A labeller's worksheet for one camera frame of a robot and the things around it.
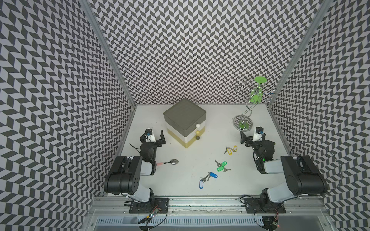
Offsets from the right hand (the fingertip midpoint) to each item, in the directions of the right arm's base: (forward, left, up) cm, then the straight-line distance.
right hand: (247, 131), depth 90 cm
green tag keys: (-20, +15, -10) cm, 27 cm away
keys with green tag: (-18, +18, -10) cm, 28 cm away
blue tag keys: (-27, +30, -10) cm, 41 cm away
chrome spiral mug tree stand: (+13, -2, +21) cm, 25 cm away
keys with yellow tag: (-8, +11, -11) cm, 17 cm away
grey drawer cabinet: (+1, +39, +10) cm, 40 cm away
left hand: (0, +59, +1) cm, 59 cm away
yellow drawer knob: (-1, +32, +1) cm, 32 cm away
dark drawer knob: (0, +32, -6) cm, 32 cm away
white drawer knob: (0, +32, +8) cm, 33 cm away
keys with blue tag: (-23, +24, -11) cm, 35 cm away
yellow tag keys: (-6, +7, -10) cm, 14 cm away
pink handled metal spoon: (-15, +47, -11) cm, 50 cm away
